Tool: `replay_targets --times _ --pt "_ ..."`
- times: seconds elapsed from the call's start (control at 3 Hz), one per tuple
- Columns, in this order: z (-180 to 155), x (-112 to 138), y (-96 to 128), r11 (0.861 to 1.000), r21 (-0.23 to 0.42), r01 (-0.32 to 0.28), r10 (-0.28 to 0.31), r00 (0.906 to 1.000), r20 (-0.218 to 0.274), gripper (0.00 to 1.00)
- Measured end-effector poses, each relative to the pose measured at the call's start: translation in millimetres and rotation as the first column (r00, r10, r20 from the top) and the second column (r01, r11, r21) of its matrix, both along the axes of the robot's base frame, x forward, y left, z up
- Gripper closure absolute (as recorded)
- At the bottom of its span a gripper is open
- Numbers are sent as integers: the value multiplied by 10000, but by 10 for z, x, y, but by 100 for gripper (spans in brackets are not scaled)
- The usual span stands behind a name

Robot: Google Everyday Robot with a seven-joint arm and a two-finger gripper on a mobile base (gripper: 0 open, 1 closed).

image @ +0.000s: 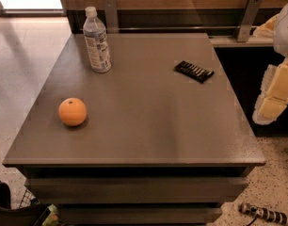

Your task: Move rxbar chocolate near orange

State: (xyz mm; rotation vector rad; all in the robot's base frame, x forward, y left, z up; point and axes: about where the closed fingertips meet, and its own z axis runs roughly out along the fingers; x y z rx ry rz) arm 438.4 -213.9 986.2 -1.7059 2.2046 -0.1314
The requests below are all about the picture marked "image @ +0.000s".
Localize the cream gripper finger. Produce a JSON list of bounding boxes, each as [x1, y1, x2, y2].
[[252, 58, 288, 125], [253, 14, 278, 38]]

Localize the black rxbar chocolate bar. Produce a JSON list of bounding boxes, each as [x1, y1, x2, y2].
[[174, 61, 215, 84]]

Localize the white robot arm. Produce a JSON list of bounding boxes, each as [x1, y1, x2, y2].
[[252, 3, 288, 125]]

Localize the grey drawer cabinet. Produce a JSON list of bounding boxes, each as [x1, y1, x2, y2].
[[4, 34, 265, 226]]

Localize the clear plastic water bottle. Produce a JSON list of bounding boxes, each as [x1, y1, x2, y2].
[[83, 7, 112, 73]]

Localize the orange fruit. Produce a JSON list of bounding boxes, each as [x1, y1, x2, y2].
[[58, 98, 87, 126]]

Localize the green snack package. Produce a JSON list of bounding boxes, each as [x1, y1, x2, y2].
[[41, 204, 67, 226]]

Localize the black bag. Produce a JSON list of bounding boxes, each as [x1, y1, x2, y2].
[[0, 181, 47, 226]]

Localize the right metal rail bracket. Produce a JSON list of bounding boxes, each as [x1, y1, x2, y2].
[[234, 0, 263, 42]]

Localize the metal rail bracket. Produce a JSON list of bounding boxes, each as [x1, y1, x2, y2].
[[234, 0, 263, 42], [103, 0, 120, 33]]

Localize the horizontal metal rail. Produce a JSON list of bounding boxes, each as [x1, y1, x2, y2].
[[118, 25, 258, 33]]

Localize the black white striped handle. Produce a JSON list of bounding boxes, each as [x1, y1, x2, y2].
[[238, 202, 288, 225]]

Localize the left metal rail bracket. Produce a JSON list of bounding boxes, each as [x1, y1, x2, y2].
[[103, 0, 120, 33]]

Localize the wire mesh basket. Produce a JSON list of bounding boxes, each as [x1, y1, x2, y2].
[[19, 189, 36, 208]]

